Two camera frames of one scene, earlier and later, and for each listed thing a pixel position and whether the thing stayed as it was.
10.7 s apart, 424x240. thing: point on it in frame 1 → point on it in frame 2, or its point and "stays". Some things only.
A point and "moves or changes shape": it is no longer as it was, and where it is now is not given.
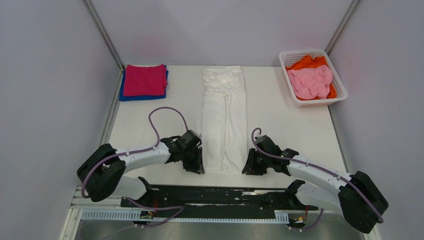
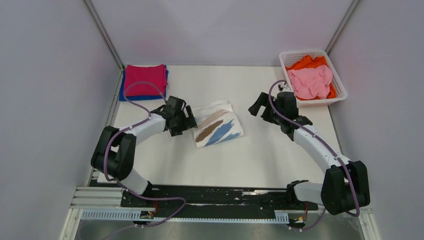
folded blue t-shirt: (134, 98) stays
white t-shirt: (224, 133) moves or changes shape
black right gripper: (250, 169) → (264, 100)
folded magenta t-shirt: (145, 81) stays
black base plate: (220, 199) stays
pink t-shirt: (310, 83) stays
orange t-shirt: (309, 62) stays
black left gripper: (197, 166) → (176, 131)
